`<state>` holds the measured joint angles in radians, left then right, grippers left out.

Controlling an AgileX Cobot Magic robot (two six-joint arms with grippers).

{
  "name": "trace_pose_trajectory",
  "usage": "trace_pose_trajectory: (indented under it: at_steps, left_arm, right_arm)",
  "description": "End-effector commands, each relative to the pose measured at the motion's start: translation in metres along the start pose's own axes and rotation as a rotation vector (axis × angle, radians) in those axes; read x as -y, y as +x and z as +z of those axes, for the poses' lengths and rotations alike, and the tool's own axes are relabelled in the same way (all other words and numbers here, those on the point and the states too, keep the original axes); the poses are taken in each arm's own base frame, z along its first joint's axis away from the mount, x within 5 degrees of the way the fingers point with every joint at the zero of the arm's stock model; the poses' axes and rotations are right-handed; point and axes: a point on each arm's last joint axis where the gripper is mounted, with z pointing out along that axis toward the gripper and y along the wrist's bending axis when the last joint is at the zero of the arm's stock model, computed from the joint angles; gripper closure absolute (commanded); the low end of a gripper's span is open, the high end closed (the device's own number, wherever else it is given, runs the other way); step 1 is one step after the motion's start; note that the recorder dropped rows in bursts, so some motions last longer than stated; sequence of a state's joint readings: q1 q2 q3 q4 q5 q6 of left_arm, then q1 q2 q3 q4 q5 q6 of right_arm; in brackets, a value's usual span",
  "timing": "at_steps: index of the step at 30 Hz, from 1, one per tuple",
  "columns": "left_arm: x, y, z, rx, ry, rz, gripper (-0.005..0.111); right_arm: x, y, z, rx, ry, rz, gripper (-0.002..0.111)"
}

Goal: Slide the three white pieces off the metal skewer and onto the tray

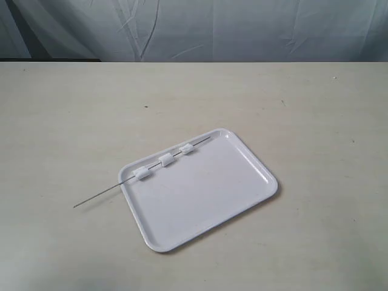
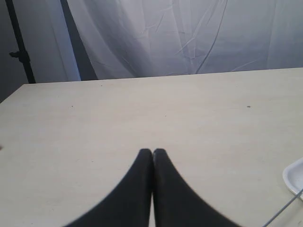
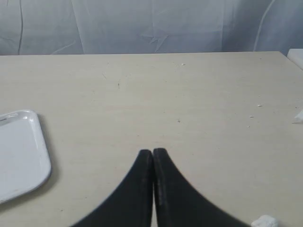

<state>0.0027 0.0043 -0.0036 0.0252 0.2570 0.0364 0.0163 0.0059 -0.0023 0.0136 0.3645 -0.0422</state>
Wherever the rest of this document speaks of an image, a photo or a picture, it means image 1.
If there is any thin metal skewer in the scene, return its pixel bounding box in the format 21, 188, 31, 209
72, 136, 211, 209

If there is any white rectangular plastic tray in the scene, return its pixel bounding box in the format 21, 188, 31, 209
118, 129, 278, 252

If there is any grey wrinkled backdrop cloth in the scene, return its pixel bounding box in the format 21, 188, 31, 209
1, 1, 387, 62

